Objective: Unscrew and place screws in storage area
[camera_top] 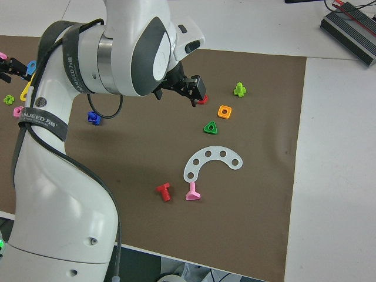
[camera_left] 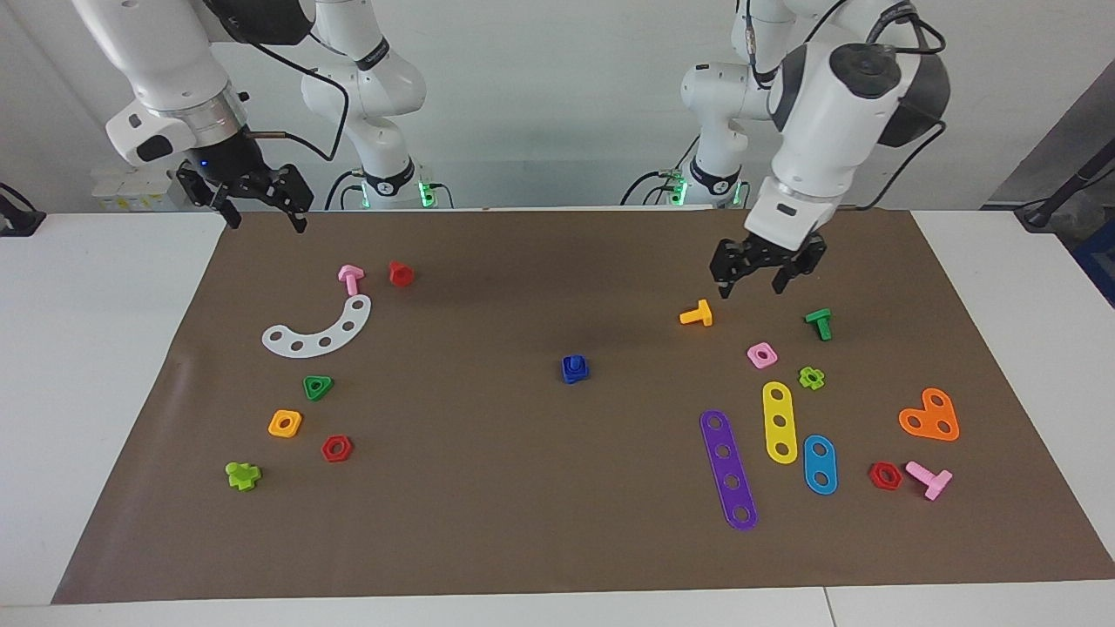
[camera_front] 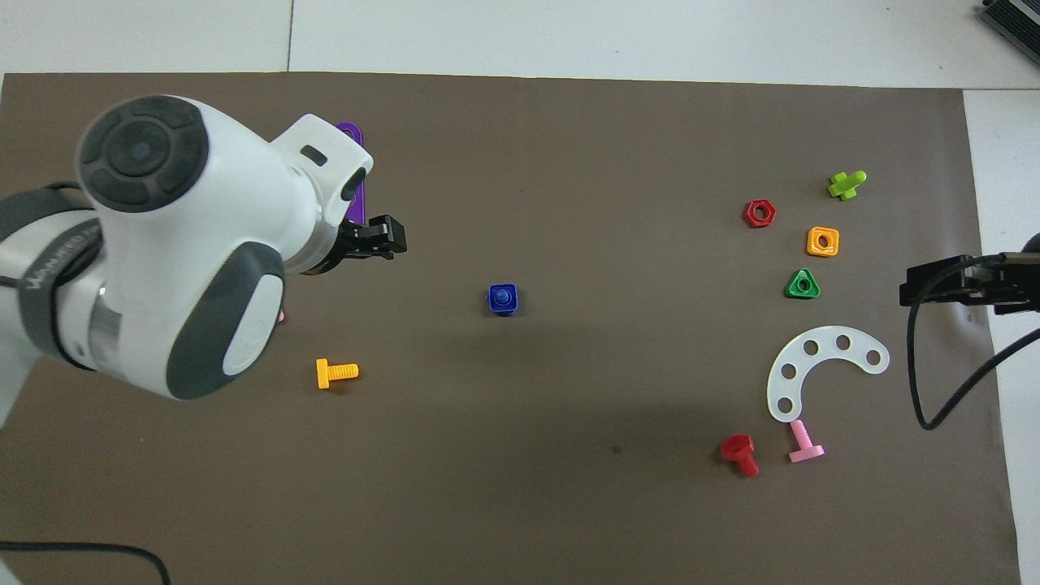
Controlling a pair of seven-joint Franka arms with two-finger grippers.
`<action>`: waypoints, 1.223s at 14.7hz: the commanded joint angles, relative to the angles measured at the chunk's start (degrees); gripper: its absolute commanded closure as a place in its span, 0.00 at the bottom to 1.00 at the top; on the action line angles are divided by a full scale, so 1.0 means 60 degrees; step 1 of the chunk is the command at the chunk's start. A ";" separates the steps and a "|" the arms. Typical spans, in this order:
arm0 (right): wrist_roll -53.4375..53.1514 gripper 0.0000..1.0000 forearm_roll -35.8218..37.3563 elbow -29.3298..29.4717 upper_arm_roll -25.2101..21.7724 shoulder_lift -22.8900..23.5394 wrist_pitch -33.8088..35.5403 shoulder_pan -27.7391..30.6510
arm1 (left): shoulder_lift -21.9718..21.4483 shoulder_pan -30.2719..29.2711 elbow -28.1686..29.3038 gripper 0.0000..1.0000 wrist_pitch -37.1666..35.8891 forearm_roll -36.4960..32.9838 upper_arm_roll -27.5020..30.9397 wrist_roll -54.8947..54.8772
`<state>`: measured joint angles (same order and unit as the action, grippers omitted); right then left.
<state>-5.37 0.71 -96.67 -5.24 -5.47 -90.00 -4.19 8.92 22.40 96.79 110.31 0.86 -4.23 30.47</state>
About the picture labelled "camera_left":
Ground black base cable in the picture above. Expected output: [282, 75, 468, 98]
[324, 168, 367, 211]
[620, 165, 689, 207]

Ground white curved five-hole plate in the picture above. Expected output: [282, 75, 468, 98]
[261, 294, 373, 359]

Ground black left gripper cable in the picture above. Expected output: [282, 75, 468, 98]
[858, 0, 950, 212]

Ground black pole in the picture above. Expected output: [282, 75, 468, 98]
[1015, 139, 1115, 230]

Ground orange three-hole corner plate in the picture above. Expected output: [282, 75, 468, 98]
[898, 388, 961, 442]

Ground purple four-hole plate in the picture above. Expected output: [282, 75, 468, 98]
[699, 409, 759, 531]

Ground white power boxes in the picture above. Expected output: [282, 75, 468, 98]
[91, 165, 188, 212]

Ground yellow three-hole plate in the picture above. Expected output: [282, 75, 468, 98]
[762, 381, 799, 465]

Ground large pink plastic bolt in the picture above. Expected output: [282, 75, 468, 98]
[905, 461, 954, 502]

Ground black clamp device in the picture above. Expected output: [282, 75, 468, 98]
[0, 181, 46, 238]

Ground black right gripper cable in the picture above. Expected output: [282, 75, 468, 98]
[235, 26, 351, 164]

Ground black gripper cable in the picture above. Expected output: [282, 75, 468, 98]
[858, 0, 950, 212]
[235, 26, 351, 164]

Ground blue two-hole plate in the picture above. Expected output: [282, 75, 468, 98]
[803, 435, 838, 496]

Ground blue box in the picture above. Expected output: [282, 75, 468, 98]
[1070, 218, 1115, 307]

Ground brown table mat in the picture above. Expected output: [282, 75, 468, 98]
[51, 209, 1115, 605]

